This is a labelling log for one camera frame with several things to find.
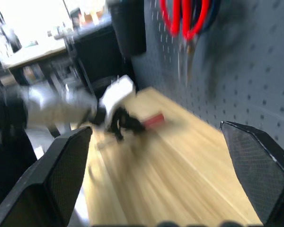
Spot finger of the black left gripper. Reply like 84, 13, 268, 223
127, 116, 148, 133
113, 125, 125, 142

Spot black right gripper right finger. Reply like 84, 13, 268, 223
219, 121, 284, 225

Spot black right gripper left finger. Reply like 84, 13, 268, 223
0, 126, 93, 227

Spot red-handled screwdriver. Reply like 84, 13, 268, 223
142, 113, 166, 128

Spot red-handled scissors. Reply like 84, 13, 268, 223
159, 0, 211, 84

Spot grey pegboard panel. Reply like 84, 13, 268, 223
130, 0, 284, 164

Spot black cabinet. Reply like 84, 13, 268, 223
72, 23, 133, 93

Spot black plastic cup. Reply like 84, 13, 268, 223
107, 0, 148, 56

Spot background wooden desk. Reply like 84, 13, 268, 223
1, 44, 71, 71

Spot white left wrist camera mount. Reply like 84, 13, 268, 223
98, 75, 137, 129

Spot blue-handled scissors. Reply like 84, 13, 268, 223
203, 0, 222, 33

